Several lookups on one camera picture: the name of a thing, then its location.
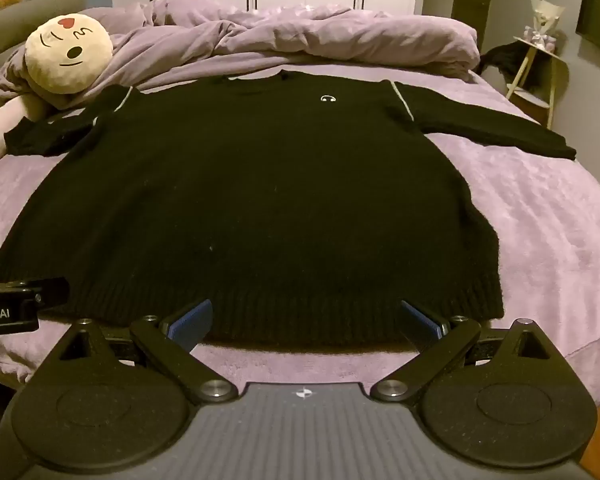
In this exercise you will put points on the cream emoji face pillow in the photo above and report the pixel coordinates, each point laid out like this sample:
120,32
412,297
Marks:
67,55

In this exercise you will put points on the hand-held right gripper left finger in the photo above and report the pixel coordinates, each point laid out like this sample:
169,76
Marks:
192,325

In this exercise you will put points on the black knit sweater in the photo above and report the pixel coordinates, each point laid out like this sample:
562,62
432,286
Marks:
260,200

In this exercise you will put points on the dark cloth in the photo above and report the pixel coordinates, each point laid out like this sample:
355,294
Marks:
507,57

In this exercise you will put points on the olive padded headboard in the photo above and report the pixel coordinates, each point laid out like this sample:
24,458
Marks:
30,15

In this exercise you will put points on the wrapped flower bouquet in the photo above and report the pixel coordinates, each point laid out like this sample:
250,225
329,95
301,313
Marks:
545,17

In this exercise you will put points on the purple duvet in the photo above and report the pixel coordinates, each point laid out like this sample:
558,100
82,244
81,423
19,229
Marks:
300,35

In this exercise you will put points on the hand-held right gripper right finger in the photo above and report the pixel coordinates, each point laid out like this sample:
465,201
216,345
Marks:
422,321

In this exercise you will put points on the white side table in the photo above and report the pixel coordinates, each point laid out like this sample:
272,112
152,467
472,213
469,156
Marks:
535,80

